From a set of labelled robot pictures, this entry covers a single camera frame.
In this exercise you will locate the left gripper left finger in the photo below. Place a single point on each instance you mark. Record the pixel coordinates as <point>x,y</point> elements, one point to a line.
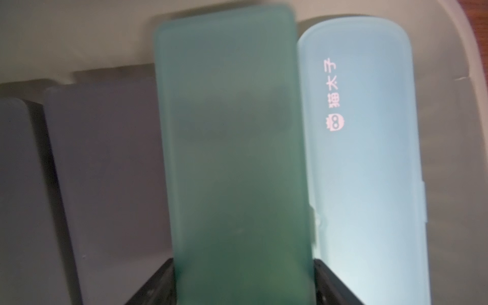
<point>160,289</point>

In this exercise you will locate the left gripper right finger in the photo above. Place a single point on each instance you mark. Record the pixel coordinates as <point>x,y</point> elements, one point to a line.
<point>330,290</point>

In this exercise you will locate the teal blue pencil case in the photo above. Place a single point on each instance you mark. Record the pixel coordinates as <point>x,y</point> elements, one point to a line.
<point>364,161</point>

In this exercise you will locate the dark green pencil case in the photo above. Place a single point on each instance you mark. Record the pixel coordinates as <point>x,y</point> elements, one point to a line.
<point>233,145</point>

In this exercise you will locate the dark grey pencil case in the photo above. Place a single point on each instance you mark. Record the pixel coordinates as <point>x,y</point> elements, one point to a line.
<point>32,267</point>
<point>106,145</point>

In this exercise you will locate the grey-green plastic storage box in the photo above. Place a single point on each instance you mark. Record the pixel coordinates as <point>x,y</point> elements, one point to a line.
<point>53,40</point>

